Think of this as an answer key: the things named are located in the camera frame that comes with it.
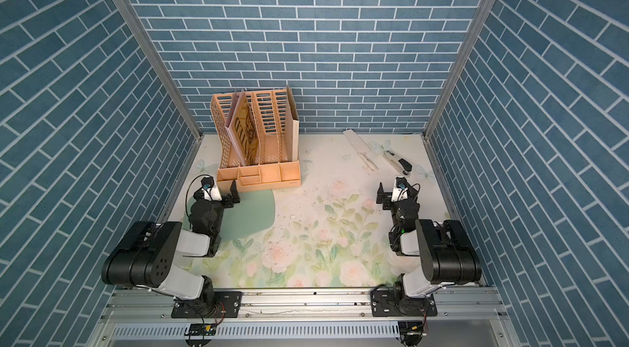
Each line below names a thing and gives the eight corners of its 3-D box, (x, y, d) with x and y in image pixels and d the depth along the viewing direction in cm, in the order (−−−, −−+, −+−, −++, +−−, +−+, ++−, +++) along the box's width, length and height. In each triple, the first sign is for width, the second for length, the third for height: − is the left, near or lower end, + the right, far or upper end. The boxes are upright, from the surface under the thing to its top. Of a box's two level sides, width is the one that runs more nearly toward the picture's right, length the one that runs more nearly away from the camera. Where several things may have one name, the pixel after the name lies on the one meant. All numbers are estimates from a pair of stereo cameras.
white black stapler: (406, 175, 107) (408, 169, 104) (382, 157, 114) (384, 151, 111) (410, 171, 109) (413, 165, 106) (387, 154, 116) (389, 148, 112)
